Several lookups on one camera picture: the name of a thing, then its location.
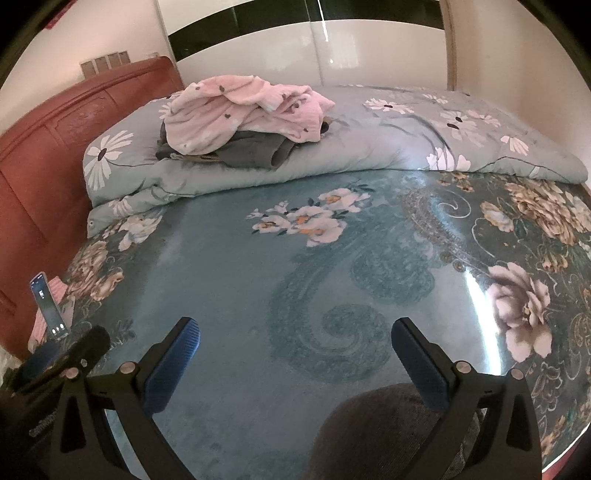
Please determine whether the pink fleece pajama garment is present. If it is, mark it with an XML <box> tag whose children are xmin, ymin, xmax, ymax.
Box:
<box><xmin>164</xmin><ymin>75</ymin><xmax>335</xmax><ymax>155</ymax></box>

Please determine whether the white glossy wardrobe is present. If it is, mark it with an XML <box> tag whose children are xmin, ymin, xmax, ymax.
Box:
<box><xmin>154</xmin><ymin>0</ymin><xmax>458</xmax><ymax>90</ymax></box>

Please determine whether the grey wall switch panel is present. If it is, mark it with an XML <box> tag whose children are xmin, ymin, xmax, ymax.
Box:
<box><xmin>81</xmin><ymin>50</ymin><xmax>133</xmax><ymax>77</ymax></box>

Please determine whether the light blue floral quilt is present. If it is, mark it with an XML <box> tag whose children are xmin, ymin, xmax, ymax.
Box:
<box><xmin>83</xmin><ymin>83</ymin><xmax>589</xmax><ymax>236</ymax></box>

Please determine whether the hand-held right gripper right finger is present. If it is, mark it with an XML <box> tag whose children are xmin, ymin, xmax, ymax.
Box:
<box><xmin>391</xmin><ymin>317</ymin><xmax>542</xmax><ymax>480</ymax></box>

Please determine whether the grey folded garment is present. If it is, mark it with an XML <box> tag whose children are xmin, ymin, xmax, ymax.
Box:
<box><xmin>154</xmin><ymin>117</ymin><xmax>331</xmax><ymax>171</ymax></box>

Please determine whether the smartphone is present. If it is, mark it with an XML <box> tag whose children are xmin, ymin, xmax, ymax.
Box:
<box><xmin>30</xmin><ymin>271</ymin><xmax>71</xmax><ymax>343</ymax></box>

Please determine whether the red-brown wooden headboard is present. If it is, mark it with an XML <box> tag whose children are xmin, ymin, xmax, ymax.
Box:
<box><xmin>0</xmin><ymin>55</ymin><xmax>185</xmax><ymax>361</ymax></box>

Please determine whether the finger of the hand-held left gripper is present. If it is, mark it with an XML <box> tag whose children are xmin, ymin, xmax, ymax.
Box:
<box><xmin>9</xmin><ymin>325</ymin><xmax>112</xmax><ymax>394</ymax></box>

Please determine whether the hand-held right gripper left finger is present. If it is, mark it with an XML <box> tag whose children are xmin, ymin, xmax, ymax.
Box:
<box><xmin>48</xmin><ymin>316</ymin><xmax>202</xmax><ymax>480</ymax></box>

